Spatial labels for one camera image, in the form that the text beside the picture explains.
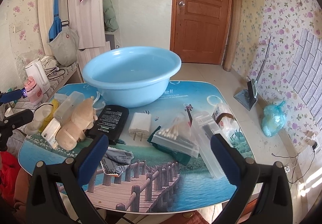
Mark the brown wooden door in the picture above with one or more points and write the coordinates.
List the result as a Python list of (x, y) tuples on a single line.
[(201, 25)]

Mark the black flat bottle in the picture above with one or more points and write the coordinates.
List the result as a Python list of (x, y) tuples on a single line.
[(110, 120)]

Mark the white plastic bag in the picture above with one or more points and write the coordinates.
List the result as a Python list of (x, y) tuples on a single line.
[(50, 61)]

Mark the white electric kettle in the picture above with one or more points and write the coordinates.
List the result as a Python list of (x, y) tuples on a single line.
[(37, 75)]

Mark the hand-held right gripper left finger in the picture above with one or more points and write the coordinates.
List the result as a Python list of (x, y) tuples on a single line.
[(93, 156)]

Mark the rolled tan mat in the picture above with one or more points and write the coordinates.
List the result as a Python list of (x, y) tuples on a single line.
[(232, 25)]

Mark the white packet with brown band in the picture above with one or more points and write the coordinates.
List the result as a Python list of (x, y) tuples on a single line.
[(226, 123)]

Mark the light blue plastic bag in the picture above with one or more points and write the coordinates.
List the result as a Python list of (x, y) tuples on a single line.
[(273, 120)]

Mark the crumpled grey printed packet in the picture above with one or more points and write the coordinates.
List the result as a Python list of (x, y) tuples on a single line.
[(115, 161)]

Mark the yellow mesh sponge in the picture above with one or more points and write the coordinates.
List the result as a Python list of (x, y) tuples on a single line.
[(51, 110)]

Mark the white soap box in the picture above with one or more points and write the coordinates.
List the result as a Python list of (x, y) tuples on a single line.
[(50, 133)]

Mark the light wooden wardrobe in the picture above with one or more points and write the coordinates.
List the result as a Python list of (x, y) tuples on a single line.
[(93, 25)]

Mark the floral foam mattress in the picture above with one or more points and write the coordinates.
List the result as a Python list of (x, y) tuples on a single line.
[(251, 25)]

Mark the clear plastic box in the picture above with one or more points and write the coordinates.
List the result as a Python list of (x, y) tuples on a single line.
[(208, 148)]

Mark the white paper cup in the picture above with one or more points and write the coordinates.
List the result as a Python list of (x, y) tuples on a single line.
[(8, 112)]

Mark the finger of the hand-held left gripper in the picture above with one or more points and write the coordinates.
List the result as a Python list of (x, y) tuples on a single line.
[(20, 117), (12, 96)]

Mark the clear toothpick box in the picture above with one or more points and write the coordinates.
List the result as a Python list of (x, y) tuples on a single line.
[(66, 108)]

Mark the beige plush toy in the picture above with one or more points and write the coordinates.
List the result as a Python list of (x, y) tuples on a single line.
[(75, 123)]

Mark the grey fabric bag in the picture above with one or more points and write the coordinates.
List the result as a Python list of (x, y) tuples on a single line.
[(64, 47)]

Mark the cotton swab zip bag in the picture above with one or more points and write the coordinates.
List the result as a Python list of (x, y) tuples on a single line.
[(176, 138)]

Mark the pink water bottle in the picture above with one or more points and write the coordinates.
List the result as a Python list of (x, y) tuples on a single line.
[(34, 93)]

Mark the white round container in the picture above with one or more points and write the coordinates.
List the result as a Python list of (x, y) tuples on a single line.
[(35, 119)]

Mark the white charger adapter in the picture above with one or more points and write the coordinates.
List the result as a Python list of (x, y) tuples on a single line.
[(139, 124)]

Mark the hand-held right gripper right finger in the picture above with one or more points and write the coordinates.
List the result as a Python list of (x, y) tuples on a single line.
[(224, 161)]

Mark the white wall socket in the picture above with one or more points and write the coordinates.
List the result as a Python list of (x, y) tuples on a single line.
[(18, 27)]

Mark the grey dustpan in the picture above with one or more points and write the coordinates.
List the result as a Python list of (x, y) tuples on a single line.
[(245, 98)]

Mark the white small cabinet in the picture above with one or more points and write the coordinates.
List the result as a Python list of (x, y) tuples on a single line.
[(110, 40)]

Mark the light blue plastic basin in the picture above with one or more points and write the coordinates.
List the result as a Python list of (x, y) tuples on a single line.
[(130, 88)]

